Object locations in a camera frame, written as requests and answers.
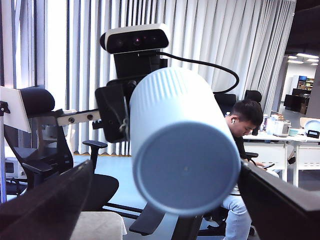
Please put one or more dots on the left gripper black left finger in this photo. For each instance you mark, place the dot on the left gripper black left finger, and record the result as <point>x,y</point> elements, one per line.
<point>42,212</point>

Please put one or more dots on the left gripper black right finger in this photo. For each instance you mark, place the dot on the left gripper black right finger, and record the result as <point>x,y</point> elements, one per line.
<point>282,212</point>

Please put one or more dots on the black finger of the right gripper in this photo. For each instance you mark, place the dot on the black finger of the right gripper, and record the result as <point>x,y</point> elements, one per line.
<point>112,112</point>

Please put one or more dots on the blue ribbed plastic cup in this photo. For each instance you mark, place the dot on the blue ribbed plastic cup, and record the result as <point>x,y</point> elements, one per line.
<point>185,170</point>

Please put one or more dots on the black smartphone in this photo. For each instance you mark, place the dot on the black smartphone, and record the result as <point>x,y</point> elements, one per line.
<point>269,166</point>

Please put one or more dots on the beige cushioned seat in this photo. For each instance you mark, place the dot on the beige cushioned seat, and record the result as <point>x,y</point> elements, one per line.
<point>100,226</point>

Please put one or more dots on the white office desk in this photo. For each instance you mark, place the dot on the white office desk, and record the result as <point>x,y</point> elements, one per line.
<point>307,155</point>
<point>265,155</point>

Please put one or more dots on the black office chair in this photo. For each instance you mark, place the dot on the black office chair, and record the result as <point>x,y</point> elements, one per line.
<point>37,101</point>
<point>225,100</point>
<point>253,95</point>

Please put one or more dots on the white toaster appliance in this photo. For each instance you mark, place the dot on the white toaster appliance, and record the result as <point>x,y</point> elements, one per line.
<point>282,128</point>

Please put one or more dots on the black desk clock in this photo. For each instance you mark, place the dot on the black desk clock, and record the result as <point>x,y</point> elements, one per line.
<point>313,134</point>

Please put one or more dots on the white tilted panel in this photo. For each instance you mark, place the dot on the white tilted panel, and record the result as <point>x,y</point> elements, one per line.
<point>15,110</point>

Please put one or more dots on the person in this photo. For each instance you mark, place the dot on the person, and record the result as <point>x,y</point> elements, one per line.
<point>247,112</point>

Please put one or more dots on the pale grey camera box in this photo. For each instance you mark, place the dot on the pale grey camera box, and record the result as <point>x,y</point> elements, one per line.
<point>135,40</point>

